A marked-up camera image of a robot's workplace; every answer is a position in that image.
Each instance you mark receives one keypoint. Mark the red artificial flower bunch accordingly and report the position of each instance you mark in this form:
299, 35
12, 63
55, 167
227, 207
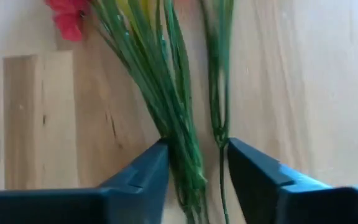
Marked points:
166, 93
217, 62

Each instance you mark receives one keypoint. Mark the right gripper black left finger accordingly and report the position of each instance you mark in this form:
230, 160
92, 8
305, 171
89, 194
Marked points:
145, 193

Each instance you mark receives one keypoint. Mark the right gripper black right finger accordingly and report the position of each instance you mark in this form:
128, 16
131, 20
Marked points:
259, 193

